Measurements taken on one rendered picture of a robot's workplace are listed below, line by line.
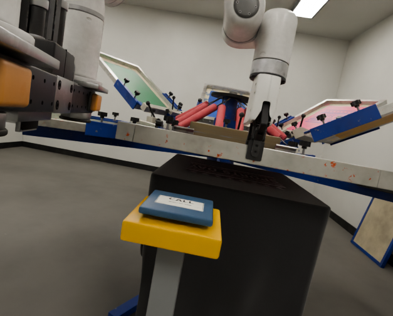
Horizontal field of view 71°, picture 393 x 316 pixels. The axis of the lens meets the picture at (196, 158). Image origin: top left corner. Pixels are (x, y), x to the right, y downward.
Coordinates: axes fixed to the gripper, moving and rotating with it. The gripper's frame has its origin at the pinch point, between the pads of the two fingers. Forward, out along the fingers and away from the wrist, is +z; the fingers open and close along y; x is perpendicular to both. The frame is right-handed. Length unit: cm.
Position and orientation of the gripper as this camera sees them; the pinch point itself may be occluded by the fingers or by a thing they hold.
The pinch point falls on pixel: (252, 150)
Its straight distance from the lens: 59.7
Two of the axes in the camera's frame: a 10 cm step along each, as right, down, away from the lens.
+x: 9.8, 1.9, -0.4
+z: -1.9, 9.8, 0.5
